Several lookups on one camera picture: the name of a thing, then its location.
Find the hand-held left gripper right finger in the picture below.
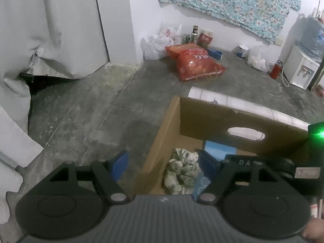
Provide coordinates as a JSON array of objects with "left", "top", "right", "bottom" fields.
[{"left": 192, "top": 149, "right": 281, "bottom": 207}]

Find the blue water jug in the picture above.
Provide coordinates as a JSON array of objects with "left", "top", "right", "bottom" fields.
[{"left": 299, "top": 15, "right": 324, "bottom": 64}]

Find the white curtain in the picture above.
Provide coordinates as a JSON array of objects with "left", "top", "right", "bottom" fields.
[{"left": 0, "top": 0, "right": 110, "bottom": 132}]

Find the brown cardboard box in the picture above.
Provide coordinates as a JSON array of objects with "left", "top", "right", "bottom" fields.
[{"left": 134, "top": 96, "right": 310, "bottom": 195}]

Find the large red snack bag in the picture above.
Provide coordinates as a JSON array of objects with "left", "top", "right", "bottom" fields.
[{"left": 176, "top": 48, "right": 226, "bottom": 82}]

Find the red thermos bottle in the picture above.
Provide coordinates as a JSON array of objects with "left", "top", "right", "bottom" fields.
[{"left": 269, "top": 60, "right": 283, "bottom": 79}]

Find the white bedsheet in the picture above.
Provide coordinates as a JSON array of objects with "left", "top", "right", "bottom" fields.
[{"left": 0, "top": 105, "right": 44, "bottom": 223}]

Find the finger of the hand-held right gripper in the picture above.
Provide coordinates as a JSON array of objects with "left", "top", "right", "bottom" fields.
[{"left": 224, "top": 154, "right": 295, "bottom": 180}]

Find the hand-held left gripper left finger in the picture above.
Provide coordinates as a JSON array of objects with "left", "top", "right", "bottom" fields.
[{"left": 48, "top": 150, "right": 131, "bottom": 205}]

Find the blue white tissue pack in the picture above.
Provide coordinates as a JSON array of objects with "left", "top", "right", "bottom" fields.
[{"left": 203, "top": 140, "right": 238, "bottom": 162}]

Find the red box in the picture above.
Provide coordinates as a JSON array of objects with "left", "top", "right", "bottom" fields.
[{"left": 197, "top": 29, "right": 214, "bottom": 50}]

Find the white red-print plastic bag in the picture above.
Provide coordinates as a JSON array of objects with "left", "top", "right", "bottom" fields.
[{"left": 159, "top": 22, "right": 183, "bottom": 45}]

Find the crumpled white plastic bag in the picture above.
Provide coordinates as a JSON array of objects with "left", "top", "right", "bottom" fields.
[{"left": 247, "top": 46, "right": 270, "bottom": 72}]

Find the person's right hand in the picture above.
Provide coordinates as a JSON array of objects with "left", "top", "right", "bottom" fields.
[{"left": 302, "top": 218, "right": 324, "bottom": 241}]

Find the white cable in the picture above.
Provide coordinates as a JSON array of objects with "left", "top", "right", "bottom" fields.
[{"left": 278, "top": 71, "right": 290, "bottom": 88}]

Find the teal floral wall cloth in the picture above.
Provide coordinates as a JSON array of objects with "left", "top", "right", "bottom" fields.
[{"left": 157, "top": 0, "right": 304, "bottom": 45}]

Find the white water dispenser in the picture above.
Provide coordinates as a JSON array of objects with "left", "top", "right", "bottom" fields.
[{"left": 283, "top": 45, "right": 320, "bottom": 90}]

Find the white blue kettle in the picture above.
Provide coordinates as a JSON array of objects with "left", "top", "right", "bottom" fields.
[{"left": 234, "top": 45, "right": 250, "bottom": 59}]

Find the green leaf print cloth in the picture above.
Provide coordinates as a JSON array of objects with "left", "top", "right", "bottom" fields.
[{"left": 162, "top": 147, "right": 203, "bottom": 195}]

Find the plain white plastic bag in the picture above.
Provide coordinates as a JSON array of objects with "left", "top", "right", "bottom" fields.
[{"left": 140, "top": 34, "right": 175, "bottom": 61}]

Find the light blue wipes packet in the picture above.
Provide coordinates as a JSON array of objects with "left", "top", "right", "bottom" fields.
[{"left": 191, "top": 171, "right": 212, "bottom": 201}]

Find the orange snack bag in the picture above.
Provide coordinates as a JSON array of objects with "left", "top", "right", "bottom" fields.
[{"left": 165, "top": 43, "right": 200, "bottom": 60}]

